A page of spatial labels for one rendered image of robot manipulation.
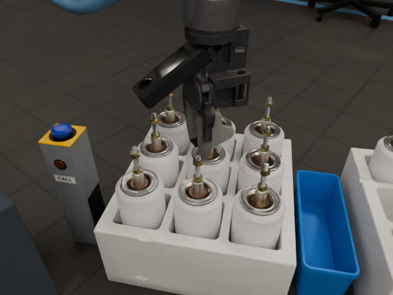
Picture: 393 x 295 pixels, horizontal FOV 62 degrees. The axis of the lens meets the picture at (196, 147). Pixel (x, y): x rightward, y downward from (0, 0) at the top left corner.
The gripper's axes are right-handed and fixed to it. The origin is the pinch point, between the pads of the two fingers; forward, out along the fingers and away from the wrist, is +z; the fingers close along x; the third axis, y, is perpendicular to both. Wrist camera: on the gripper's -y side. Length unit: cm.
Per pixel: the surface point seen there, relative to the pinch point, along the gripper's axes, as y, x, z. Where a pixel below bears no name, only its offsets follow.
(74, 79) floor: -16, 115, 36
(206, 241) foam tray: -0.5, -6.2, 17.9
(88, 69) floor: -8, 125, 36
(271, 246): 11.2, -10.9, 19.6
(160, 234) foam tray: -8.1, -1.3, 17.9
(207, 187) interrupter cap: 2.4, 0.3, 10.6
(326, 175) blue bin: 39.0, 5.3, 24.5
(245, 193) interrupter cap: 8.5, -4.0, 10.6
